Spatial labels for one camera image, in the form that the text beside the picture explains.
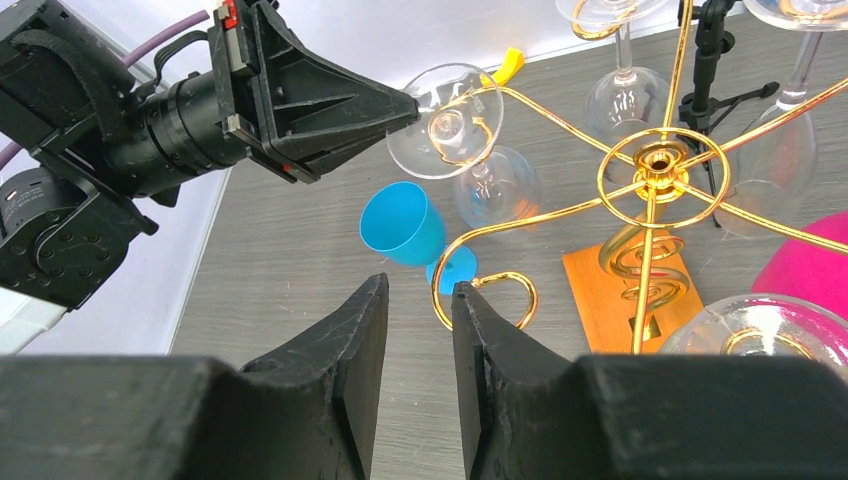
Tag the yellow small block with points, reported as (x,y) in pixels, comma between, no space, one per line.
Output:
(512,63)

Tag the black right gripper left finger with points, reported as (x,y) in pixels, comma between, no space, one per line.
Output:
(304,410)

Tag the clear patterned wine glass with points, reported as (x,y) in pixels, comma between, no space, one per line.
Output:
(764,324)

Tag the orange wooden rack base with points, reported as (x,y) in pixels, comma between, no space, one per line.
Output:
(604,280)

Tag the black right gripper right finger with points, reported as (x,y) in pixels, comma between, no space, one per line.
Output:
(528,413)

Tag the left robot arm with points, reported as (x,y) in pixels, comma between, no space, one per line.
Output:
(102,238)

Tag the small black tripod stand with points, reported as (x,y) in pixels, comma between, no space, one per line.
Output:
(699,110)

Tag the gold wire glass rack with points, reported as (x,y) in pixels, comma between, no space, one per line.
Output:
(681,176)

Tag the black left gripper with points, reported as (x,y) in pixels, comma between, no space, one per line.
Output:
(269,86)

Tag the blue plastic wine glass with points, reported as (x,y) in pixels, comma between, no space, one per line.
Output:
(401,223)

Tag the pink plastic wine glass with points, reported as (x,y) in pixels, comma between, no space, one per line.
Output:
(806,272)

